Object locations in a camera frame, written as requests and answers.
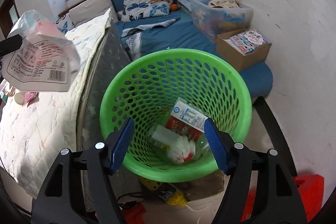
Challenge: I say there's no clear pink plastic bag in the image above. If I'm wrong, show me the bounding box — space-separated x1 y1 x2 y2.
1 10 80 92

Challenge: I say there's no pink snack packet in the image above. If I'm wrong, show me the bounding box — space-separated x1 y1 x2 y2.
24 92 39 106

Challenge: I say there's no white paper cup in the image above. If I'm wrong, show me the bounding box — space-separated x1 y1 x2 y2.
167 136 196 164

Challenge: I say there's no yellow label plastic bottle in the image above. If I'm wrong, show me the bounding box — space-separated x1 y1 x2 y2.
147 124 182 151

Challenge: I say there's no white milk carton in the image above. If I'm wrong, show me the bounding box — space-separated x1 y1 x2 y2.
170 97 208 133

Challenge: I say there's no red cartoon paper cup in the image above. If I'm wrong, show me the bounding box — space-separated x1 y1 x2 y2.
165 116 202 142

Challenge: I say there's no clear plastic lidded cup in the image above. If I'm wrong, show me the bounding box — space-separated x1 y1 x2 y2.
14 92 25 106

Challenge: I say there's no dark wooden door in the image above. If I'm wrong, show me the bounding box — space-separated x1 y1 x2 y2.
0 0 19 38

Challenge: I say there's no red plastic stool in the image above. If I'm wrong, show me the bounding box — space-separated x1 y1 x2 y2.
240 174 325 222

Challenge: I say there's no left butterfly pillow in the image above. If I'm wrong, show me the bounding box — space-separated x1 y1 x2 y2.
54 13 75 35

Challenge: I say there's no butterfly pillow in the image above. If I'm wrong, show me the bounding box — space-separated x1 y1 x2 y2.
121 0 174 22
54 13 75 35

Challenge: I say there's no white quilted table cover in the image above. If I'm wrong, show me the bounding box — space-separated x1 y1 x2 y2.
1 9 112 198

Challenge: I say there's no grey cushion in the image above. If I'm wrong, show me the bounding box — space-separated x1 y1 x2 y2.
69 0 116 27

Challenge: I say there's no yellow power drill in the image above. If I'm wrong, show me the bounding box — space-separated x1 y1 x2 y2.
138 176 187 207

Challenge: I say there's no right butterfly pillow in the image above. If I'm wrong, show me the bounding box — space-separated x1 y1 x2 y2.
121 0 174 22

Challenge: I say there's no green plastic waste basket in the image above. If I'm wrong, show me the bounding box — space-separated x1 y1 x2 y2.
100 49 252 182

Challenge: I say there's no cardboard box with stickers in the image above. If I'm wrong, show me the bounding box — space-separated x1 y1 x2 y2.
216 29 272 72

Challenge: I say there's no clear plastic storage bin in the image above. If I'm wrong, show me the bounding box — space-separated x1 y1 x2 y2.
182 0 253 42

